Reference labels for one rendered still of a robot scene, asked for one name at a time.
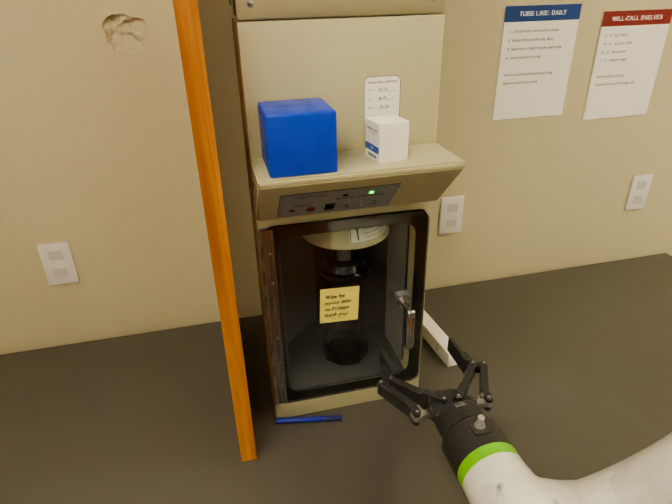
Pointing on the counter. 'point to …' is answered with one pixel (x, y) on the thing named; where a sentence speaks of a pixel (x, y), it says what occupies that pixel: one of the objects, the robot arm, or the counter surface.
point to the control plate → (336, 200)
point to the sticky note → (339, 304)
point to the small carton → (386, 138)
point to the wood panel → (214, 212)
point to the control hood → (363, 177)
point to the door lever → (408, 321)
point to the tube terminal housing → (348, 127)
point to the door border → (273, 314)
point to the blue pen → (308, 419)
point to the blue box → (298, 137)
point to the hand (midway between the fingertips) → (418, 352)
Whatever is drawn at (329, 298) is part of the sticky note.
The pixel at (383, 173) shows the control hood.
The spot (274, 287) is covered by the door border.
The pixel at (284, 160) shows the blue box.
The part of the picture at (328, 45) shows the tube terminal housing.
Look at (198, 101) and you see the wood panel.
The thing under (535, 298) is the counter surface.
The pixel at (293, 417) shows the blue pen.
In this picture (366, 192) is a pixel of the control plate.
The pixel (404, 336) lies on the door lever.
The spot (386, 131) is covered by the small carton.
